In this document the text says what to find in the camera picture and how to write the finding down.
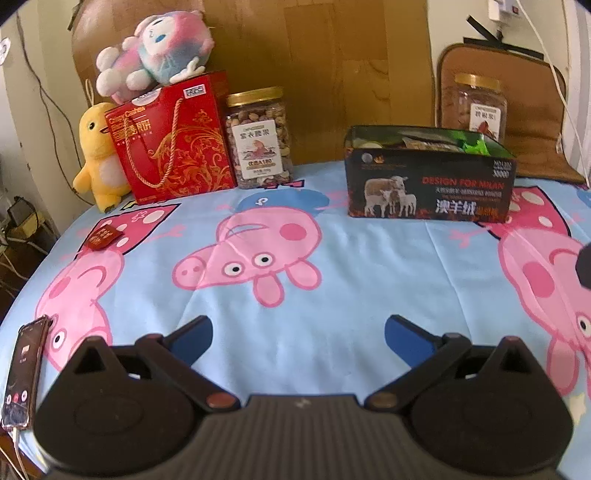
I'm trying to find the cartoon pig printed bed sheet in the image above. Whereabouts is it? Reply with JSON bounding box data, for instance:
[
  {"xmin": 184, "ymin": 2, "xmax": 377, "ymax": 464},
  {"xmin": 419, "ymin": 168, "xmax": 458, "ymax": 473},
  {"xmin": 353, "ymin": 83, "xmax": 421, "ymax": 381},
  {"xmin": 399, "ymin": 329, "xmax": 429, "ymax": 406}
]
[{"xmin": 0, "ymin": 159, "xmax": 591, "ymax": 480}]

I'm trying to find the smartphone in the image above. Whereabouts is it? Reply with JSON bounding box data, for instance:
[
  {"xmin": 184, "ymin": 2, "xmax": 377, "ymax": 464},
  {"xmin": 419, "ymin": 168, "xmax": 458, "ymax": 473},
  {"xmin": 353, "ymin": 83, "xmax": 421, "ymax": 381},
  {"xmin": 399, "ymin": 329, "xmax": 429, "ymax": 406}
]
[{"xmin": 1, "ymin": 315, "xmax": 52, "ymax": 430}]

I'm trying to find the black tape strip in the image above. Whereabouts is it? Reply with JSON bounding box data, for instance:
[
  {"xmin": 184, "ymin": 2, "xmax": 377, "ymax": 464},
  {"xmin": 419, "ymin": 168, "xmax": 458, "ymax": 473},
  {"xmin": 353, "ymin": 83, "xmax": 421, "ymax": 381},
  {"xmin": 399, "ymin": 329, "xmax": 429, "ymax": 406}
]
[{"xmin": 466, "ymin": 16, "xmax": 546, "ymax": 60}]

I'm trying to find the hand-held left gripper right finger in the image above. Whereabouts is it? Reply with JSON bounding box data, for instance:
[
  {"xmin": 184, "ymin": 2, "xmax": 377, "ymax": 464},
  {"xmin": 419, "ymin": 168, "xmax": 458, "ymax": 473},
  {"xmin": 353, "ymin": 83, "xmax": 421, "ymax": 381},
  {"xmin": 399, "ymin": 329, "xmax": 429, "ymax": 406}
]
[{"xmin": 365, "ymin": 315, "xmax": 532, "ymax": 411}]

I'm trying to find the green snack packet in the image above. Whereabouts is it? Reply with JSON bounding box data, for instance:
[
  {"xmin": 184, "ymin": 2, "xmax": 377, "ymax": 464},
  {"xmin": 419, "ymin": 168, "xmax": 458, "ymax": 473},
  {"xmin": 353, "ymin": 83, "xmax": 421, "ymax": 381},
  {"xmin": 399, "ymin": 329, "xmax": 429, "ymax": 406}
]
[{"xmin": 462, "ymin": 134, "xmax": 492, "ymax": 155}]

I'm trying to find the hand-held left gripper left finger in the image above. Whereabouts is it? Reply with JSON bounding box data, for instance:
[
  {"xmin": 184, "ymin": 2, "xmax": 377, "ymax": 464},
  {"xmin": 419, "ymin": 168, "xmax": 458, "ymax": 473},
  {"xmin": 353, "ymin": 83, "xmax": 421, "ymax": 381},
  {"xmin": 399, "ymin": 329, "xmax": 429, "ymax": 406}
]
[{"xmin": 74, "ymin": 315, "xmax": 241, "ymax": 411}]

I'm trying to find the beige power strip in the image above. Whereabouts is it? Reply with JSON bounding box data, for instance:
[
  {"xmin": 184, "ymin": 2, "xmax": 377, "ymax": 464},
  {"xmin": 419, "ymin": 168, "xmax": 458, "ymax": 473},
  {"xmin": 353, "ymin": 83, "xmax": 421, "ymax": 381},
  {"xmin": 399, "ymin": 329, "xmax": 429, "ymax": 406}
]
[{"xmin": 9, "ymin": 216, "xmax": 51, "ymax": 241}]

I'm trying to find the pink plush toy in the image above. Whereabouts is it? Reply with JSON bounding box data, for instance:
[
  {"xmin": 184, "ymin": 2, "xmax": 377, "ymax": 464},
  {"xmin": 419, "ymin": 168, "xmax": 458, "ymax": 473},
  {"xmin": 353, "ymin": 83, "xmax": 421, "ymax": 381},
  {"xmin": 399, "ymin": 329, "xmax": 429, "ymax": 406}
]
[{"xmin": 95, "ymin": 10, "xmax": 215, "ymax": 104}]

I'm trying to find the cashew jar with gold lid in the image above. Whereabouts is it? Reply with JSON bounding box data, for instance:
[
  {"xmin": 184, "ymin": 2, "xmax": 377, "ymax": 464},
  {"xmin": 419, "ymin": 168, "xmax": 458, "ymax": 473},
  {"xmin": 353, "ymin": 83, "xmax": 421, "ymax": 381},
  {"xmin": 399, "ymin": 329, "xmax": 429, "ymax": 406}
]
[{"xmin": 225, "ymin": 86, "xmax": 295, "ymax": 190}]

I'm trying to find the white plug adapter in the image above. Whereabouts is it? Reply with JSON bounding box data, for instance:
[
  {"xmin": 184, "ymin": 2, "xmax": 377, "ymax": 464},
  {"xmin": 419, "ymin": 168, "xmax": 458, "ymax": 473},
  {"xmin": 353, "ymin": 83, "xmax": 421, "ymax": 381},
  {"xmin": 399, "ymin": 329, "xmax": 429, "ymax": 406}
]
[{"xmin": 488, "ymin": 0, "xmax": 520, "ymax": 23}]

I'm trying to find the black metal tin box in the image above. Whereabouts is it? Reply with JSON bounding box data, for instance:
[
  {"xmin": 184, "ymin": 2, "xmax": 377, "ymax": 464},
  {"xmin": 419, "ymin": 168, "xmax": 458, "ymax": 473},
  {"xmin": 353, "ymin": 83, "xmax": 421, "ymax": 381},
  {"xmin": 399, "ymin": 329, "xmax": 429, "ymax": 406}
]
[{"xmin": 344, "ymin": 126, "xmax": 518, "ymax": 223}]

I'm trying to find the black power adapter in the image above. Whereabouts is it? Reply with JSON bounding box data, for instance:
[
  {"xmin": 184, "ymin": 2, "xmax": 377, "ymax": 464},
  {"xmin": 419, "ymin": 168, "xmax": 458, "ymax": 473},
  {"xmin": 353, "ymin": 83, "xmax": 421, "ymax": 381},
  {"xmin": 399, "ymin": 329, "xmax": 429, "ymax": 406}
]
[{"xmin": 7, "ymin": 196, "xmax": 33, "ymax": 227}]

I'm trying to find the yellow duck plush toy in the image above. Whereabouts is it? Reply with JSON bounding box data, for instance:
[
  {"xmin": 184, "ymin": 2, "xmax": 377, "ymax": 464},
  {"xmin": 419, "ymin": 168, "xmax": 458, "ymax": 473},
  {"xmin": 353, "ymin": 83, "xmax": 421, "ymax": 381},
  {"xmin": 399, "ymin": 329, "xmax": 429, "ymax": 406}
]
[{"xmin": 72, "ymin": 102, "xmax": 134, "ymax": 214}]

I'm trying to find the brown seat cushion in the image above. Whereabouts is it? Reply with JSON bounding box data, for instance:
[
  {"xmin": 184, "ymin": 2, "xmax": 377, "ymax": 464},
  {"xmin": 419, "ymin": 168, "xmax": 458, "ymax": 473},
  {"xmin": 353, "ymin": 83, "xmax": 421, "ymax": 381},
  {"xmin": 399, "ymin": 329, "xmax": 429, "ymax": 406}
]
[{"xmin": 436, "ymin": 42, "xmax": 587, "ymax": 185}]

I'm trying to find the black wall cable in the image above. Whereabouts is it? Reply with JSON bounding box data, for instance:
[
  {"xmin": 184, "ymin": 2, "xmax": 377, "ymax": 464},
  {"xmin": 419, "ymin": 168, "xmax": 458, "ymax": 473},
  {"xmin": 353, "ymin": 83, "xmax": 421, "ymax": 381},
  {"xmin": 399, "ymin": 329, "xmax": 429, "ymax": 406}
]
[{"xmin": 14, "ymin": 9, "xmax": 90, "ymax": 206}]

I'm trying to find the phone charging cable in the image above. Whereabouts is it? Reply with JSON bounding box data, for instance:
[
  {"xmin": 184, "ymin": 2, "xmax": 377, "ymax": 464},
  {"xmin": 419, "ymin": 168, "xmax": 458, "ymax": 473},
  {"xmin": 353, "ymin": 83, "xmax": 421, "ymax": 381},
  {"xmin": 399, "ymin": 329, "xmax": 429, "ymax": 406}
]
[{"xmin": 11, "ymin": 427, "xmax": 29, "ymax": 480}]

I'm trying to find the red gift box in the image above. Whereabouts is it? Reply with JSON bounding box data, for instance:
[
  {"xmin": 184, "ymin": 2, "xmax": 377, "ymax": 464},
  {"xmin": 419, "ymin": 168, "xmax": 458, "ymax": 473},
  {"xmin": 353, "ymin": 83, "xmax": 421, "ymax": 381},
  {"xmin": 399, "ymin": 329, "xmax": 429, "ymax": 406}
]
[{"xmin": 105, "ymin": 71, "xmax": 238, "ymax": 206}]

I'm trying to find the wooden headboard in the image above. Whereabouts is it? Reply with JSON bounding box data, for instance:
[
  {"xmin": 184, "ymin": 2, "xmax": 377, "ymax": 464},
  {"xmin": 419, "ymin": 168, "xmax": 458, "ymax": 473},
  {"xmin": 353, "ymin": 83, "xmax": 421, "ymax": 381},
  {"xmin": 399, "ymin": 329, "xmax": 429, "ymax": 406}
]
[{"xmin": 71, "ymin": 0, "xmax": 435, "ymax": 165}]

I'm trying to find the small red packet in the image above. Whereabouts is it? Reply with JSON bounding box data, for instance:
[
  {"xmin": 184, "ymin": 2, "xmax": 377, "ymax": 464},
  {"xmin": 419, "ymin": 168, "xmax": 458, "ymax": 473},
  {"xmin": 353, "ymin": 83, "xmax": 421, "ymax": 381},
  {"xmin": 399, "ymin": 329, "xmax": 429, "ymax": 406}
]
[{"xmin": 85, "ymin": 224, "xmax": 124, "ymax": 252}]

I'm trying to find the pecan jar with gold lid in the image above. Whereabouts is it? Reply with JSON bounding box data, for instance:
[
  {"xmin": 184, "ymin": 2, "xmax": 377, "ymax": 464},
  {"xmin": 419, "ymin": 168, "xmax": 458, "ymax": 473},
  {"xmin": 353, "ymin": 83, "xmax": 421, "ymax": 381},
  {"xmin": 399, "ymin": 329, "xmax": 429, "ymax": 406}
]
[{"xmin": 450, "ymin": 73, "xmax": 508, "ymax": 144}]

